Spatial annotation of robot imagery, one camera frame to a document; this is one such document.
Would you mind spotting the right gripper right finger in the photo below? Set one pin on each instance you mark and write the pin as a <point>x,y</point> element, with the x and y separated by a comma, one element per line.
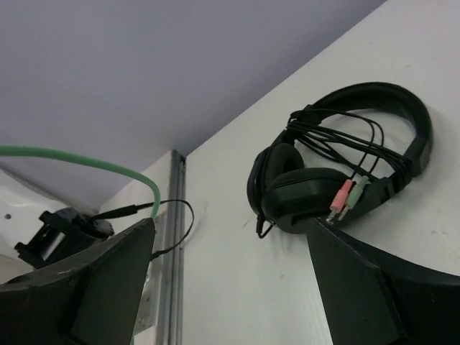
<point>373,297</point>

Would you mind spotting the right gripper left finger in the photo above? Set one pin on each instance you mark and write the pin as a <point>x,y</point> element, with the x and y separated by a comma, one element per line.
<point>91,297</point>

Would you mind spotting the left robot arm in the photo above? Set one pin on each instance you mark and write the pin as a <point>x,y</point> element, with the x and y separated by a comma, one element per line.
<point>37,231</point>

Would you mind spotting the black headphones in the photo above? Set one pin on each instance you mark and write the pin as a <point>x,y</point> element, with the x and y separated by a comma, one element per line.
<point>312,172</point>

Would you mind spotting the metal rail bracket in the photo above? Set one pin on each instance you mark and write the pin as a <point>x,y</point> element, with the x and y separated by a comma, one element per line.
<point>161,308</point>

